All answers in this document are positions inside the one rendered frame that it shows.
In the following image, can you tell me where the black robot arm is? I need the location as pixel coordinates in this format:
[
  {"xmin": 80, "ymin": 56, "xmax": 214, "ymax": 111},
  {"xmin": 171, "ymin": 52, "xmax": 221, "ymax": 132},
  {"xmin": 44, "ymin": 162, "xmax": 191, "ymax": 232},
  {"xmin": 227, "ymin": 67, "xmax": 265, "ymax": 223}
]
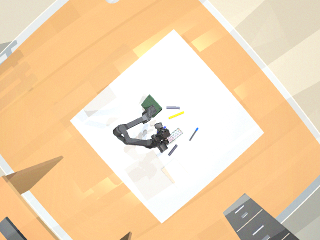
[{"xmin": 112, "ymin": 105, "xmax": 171, "ymax": 153}]

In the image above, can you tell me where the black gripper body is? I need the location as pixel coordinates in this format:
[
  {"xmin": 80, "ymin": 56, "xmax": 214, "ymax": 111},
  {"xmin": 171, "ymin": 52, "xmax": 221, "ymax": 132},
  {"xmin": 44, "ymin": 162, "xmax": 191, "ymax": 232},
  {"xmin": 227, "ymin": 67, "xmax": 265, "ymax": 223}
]
[{"xmin": 154, "ymin": 122, "xmax": 169, "ymax": 145}]

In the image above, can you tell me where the keyboard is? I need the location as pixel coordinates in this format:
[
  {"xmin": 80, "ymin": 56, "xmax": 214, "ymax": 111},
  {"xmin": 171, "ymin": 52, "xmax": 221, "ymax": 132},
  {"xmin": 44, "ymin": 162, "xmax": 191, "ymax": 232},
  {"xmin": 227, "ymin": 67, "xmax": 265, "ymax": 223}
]
[{"xmin": 165, "ymin": 127, "xmax": 183, "ymax": 146}]

